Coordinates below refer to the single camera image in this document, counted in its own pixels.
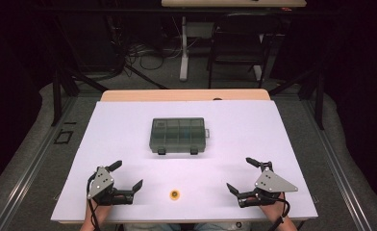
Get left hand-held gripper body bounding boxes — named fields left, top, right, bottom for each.
left=87, top=166, right=135, bottom=207

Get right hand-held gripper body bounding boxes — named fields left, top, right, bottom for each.
left=237, top=161, right=299, bottom=208

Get grey plastic compartment box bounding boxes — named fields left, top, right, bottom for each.
left=148, top=116, right=211, bottom=156

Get person's right hand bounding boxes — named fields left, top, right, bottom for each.
left=259, top=192, right=289, bottom=223

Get person's left hand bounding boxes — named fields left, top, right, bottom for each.
left=85, top=199, right=113, bottom=225

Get person's legs in jeans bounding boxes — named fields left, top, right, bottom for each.
left=123, top=221, right=252, bottom=231

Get white board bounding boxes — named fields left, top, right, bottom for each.
left=50, top=100, right=319, bottom=223

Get black metal stand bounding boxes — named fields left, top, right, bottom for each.
left=49, top=18, right=110, bottom=127
left=267, top=64, right=326, bottom=131

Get white desk leg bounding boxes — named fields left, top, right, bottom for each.
left=179, top=15, right=190, bottom=83
left=253, top=33, right=264, bottom=82

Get black tripod leg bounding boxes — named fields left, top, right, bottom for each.
left=124, top=64, right=169, bottom=90

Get wooden table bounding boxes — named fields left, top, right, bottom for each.
left=57, top=89, right=308, bottom=225

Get black chair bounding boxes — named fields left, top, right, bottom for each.
left=207, top=13, right=283, bottom=90

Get light wooden desk top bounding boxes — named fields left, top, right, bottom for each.
left=161, top=0, right=308, bottom=9

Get left hand-held gripper cable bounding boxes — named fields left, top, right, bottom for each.
left=86, top=174, right=102, bottom=231

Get hand-held gripper cable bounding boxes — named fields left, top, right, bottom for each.
left=267, top=195, right=292, bottom=231
left=86, top=174, right=102, bottom=231

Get right hand-held gripper cable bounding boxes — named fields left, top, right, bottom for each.
left=267, top=195, right=292, bottom=231

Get metal floor rail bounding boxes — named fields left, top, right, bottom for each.
left=0, top=95, right=79, bottom=231
left=301, top=95, right=374, bottom=231

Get bundle of floor cables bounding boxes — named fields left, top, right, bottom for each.
left=124, top=38, right=182, bottom=72

